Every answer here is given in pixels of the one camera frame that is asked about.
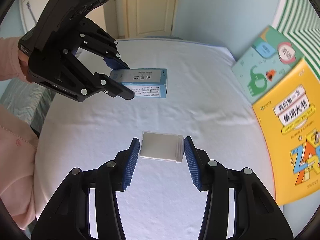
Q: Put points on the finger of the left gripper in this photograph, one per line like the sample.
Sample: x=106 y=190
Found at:
x=115 y=63
x=113 y=89

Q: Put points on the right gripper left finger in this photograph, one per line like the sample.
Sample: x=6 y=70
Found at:
x=66 y=215

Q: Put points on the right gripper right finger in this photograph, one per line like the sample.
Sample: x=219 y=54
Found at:
x=256 y=214

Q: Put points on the blue white medicine box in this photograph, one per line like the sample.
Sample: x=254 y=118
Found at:
x=147 y=83

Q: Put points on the silver plastic bottle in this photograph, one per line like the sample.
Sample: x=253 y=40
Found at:
x=162 y=147

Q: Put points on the white bedroom door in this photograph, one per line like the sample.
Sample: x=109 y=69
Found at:
x=142 y=18

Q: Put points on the person's left hand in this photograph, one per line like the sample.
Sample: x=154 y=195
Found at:
x=23 y=60

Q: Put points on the white wardrobe with guitar sticker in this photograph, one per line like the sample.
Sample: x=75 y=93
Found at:
x=44 y=17

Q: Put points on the green satin covered bed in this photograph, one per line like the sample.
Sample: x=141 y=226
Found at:
x=29 y=102

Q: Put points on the white sheet covered bed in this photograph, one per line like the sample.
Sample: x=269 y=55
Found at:
x=204 y=101

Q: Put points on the pink pajama clothing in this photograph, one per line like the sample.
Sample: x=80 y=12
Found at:
x=18 y=147

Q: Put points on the yellow English word book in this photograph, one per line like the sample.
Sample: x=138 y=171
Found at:
x=288 y=115

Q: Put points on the green elephant children's book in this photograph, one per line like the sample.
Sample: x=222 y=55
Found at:
x=265 y=63

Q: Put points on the green white striped headboard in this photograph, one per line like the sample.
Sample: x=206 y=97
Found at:
x=299 y=22

